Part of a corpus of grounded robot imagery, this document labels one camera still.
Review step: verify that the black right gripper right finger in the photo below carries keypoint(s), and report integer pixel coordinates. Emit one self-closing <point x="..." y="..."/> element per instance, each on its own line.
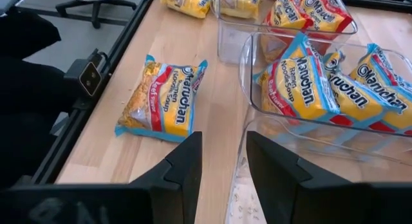
<point x="273" y="172"/>

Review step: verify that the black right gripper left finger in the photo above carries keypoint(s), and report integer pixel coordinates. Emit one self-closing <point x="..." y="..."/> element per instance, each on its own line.
<point x="180" y="172"/>

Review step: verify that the blue Maruchan beef ramen pack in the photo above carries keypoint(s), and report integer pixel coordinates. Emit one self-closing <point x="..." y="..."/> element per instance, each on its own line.
<point x="299" y="85"/>
<point x="383" y="85"/>
<point x="161" y="101"/>
<point x="354" y="98"/>

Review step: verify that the red Maruchan beef ramen pack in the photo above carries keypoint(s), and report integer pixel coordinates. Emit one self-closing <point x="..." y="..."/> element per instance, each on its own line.
<point x="328" y="11"/>
<point x="286" y="14"/>

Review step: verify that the yellow Maruchan chicken ramen pack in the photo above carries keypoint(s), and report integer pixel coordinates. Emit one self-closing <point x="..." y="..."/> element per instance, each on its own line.
<point x="241" y="3"/>
<point x="190" y="3"/>

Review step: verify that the clear plastic bin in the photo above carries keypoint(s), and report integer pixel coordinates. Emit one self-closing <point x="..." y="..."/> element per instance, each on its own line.
<point x="231" y="40"/>
<point x="249" y="82"/>
<point x="244" y="198"/>

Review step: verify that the person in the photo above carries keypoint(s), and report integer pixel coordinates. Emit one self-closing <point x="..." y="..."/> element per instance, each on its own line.
<point x="25" y="89"/>

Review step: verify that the office chair base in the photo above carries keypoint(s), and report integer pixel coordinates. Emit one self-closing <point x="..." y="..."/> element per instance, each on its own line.
<point x="95" y="11"/>

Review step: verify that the grey table-level camera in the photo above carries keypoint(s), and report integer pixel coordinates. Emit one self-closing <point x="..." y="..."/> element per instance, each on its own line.
<point x="90" y="78"/>

